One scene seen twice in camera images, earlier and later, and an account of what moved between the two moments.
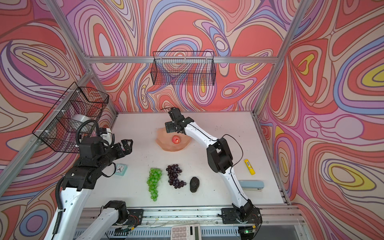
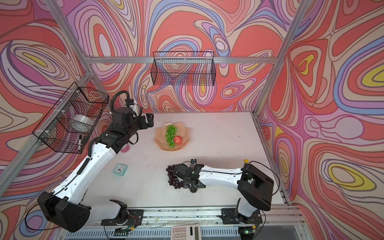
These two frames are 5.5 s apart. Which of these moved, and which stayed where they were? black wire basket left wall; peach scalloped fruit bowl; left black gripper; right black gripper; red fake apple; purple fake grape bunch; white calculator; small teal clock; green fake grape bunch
Moved: left black gripper; right black gripper; green fake grape bunch
Stayed: purple fake grape bunch; small teal clock; red fake apple; black wire basket left wall; white calculator; peach scalloped fruit bowl
